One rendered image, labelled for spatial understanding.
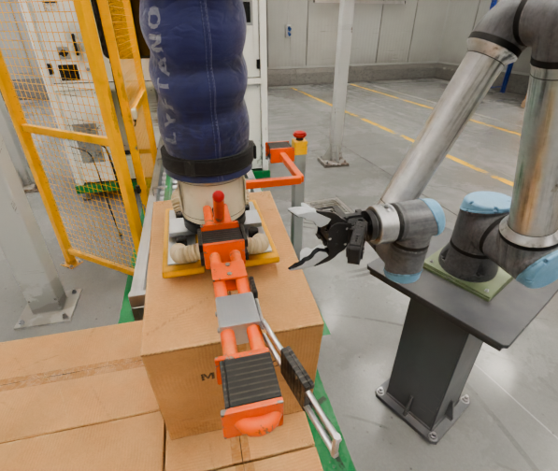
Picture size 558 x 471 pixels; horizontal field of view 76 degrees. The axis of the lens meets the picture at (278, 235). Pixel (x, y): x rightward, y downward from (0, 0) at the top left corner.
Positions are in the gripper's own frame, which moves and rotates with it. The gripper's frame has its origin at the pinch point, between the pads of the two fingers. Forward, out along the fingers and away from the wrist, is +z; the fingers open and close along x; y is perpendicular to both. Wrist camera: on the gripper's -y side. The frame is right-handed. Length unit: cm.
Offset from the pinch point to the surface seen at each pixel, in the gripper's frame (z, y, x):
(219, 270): 15.3, -8.1, 1.7
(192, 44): 14.1, 17.0, 36.6
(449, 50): -760, 961, -51
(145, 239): 46, 100, -52
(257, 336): 11.5, -24.7, 1.1
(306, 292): -5.4, 3.2, -17.3
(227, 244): 12.8, -1.4, 2.8
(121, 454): 46, -2, -57
